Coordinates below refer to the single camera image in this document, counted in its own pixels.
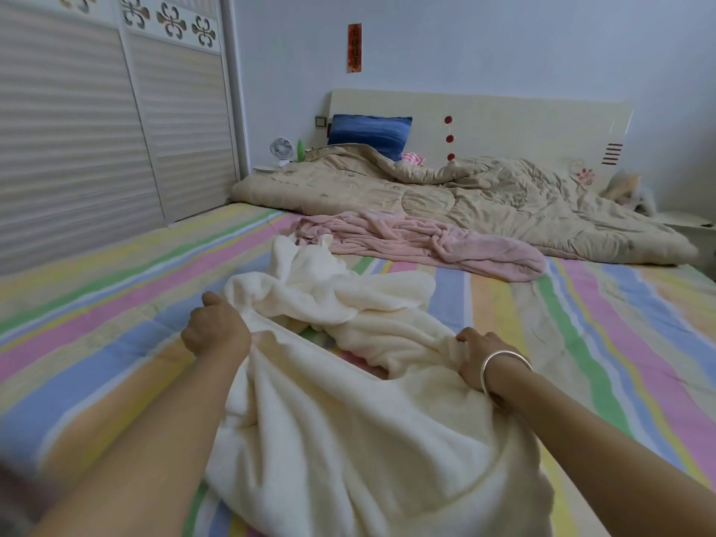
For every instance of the person's right hand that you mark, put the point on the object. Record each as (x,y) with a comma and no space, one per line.
(481,358)

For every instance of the person's left hand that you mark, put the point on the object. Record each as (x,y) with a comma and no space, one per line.
(218,327)

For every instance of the pink fleece blanket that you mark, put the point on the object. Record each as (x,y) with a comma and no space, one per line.
(425,240)

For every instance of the cream fleece blanket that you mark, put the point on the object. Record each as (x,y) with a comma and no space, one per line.
(369,442)

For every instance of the person's right forearm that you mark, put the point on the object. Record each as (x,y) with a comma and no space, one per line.
(615,453)

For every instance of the person's left forearm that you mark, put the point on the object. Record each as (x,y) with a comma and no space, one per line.
(145,453)

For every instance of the striped pastel bed sheet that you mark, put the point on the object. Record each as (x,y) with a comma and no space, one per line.
(101,318)

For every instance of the beige quilt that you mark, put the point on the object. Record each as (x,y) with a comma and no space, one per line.
(537,201)

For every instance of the small white desk fan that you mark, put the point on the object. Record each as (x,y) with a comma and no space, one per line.
(281,148)

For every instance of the green bottle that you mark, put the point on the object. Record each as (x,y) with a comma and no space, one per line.
(300,151)

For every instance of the pink patterned pillow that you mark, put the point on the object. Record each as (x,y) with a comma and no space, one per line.
(413,159)

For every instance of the cream plush toy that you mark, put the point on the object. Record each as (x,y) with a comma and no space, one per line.
(627,190)

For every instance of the white headboard with red dots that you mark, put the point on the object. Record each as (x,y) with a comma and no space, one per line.
(515,123)

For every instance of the blue pillow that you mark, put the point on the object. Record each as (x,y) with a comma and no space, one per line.
(369,134)

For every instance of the white nightstand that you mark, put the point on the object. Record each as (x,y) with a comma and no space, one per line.
(694,235)

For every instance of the red wall hanging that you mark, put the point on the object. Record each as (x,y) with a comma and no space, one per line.
(354,47)

